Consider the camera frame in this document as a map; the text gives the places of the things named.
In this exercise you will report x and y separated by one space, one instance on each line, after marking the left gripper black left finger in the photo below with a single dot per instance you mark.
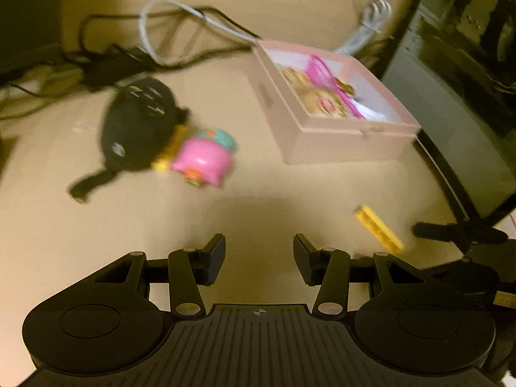
190 268

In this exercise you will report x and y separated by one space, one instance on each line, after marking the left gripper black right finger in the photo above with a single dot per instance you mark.
328 269

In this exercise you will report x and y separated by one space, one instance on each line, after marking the pink toy racket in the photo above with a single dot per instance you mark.
381 232

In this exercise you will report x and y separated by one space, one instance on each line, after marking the black plush toy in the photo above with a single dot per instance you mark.
139 123

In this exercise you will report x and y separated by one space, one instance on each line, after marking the pink cardboard box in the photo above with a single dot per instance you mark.
386 130

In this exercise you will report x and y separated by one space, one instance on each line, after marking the yellow packaged mini bread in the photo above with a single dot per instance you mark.
320 103

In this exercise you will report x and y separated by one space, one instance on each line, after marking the pink plastic basket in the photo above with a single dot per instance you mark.
321 75

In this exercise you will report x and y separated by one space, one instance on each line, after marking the yellow toy brick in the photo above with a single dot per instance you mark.
165 158

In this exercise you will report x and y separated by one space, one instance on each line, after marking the pink pig toy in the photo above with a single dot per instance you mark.
206 158

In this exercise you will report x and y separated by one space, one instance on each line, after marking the black power adapter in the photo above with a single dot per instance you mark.
116 67

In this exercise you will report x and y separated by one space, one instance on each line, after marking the black keyboard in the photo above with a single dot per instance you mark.
7 146

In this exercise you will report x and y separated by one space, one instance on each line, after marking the black computer case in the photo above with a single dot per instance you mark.
454 70

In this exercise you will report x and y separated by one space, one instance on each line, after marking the white power strip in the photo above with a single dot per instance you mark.
44 82

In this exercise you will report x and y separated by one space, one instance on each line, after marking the black computer monitor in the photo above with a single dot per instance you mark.
30 33

